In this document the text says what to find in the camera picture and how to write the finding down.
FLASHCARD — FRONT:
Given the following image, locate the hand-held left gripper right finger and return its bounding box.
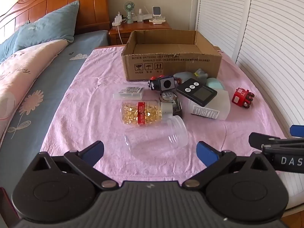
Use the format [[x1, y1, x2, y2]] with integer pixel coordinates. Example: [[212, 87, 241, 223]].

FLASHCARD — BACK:
[[182, 141, 273, 191]]

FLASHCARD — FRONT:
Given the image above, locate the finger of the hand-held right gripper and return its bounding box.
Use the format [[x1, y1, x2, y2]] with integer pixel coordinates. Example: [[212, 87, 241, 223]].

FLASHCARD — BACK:
[[249, 132, 304, 153], [290, 124, 304, 138]]

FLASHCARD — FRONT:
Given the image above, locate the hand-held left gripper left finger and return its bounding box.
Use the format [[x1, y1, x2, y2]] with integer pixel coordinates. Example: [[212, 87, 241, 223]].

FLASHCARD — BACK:
[[32, 141, 119, 191]]

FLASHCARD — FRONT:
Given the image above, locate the red toy train car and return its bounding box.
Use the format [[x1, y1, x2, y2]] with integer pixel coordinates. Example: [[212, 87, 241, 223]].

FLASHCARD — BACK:
[[231, 88, 256, 108]]

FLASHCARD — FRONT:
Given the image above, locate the translucent white plastic box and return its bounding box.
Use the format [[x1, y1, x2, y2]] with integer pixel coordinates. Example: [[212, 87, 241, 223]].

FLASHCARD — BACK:
[[189, 89, 231, 121]]

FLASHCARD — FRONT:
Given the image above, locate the clear plastic jar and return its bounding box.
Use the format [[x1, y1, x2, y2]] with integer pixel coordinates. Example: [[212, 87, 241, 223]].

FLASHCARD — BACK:
[[124, 115, 189, 158]]

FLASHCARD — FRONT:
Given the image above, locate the gold capsule bottle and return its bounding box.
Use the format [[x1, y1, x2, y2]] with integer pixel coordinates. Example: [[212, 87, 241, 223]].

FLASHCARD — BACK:
[[121, 100, 173, 125]]

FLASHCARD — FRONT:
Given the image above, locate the black digital timer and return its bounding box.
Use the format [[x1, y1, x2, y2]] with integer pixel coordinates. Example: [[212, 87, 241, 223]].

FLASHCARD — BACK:
[[176, 78, 218, 106]]

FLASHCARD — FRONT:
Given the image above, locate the small clear plastic packet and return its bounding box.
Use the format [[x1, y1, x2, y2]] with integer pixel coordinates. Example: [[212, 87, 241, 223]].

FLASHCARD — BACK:
[[113, 86, 144, 101]]

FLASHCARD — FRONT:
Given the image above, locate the brown cardboard box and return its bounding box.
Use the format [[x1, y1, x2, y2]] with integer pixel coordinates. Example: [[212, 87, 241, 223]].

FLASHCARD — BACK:
[[121, 30, 223, 82]]

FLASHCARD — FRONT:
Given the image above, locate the pink table cloth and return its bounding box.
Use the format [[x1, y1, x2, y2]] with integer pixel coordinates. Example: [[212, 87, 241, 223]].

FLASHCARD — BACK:
[[39, 45, 291, 183]]

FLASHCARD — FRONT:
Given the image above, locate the correction tape dispenser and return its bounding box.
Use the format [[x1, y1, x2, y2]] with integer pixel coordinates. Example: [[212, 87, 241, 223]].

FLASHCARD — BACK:
[[159, 91, 184, 119]]

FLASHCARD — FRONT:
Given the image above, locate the white louvered door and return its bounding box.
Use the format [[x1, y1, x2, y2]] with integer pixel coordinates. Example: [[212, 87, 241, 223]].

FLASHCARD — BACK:
[[235, 0, 304, 212], [195, 0, 253, 60]]

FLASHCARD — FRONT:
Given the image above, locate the teal round case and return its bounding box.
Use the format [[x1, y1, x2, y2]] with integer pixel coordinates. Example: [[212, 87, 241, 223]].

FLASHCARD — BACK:
[[205, 78, 225, 91]]

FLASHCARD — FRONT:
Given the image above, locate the grey cat toy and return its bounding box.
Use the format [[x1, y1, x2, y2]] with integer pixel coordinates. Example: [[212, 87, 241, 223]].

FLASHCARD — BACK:
[[173, 68, 209, 86]]

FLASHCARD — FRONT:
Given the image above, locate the blue floral bed sheet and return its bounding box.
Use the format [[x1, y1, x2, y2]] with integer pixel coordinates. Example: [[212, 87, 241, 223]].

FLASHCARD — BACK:
[[0, 30, 110, 148]]

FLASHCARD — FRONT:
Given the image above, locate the pink quilt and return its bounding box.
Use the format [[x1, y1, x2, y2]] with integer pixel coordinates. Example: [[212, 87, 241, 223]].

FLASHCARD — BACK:
[[0, 39, 69, 138]]

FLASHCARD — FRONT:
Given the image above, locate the wooden nightstand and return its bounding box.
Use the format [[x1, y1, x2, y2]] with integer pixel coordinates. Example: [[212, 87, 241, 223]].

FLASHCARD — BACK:
[[109, 20, 172, 46]]

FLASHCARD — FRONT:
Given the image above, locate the blue pillow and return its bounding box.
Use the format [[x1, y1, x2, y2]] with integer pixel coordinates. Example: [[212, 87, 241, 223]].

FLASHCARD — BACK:
[[13, 0, 80, 53], [0, 30, 21, 60]]

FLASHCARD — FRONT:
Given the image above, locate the white router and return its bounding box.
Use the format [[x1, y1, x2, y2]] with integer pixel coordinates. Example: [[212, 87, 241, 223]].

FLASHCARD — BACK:
[[133, 8, 155, 22]]

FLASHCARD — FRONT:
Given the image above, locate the small green desk fan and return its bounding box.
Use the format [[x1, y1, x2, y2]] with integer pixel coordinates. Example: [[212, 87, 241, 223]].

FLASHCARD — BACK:
[[123, 1, 135, 24]]

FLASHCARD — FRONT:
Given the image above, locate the white phone stand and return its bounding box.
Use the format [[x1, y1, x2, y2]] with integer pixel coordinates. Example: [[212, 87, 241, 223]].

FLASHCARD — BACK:
[[150, 7, 167, 25]]

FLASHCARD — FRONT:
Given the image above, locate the wooden headboard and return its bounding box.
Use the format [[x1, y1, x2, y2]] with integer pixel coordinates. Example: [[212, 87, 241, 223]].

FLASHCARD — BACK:
[[0, 0, 111, 45]]

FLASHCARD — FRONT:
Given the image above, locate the white cable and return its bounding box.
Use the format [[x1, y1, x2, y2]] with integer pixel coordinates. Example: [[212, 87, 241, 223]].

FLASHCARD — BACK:
[[116, 25, 124, 45]]

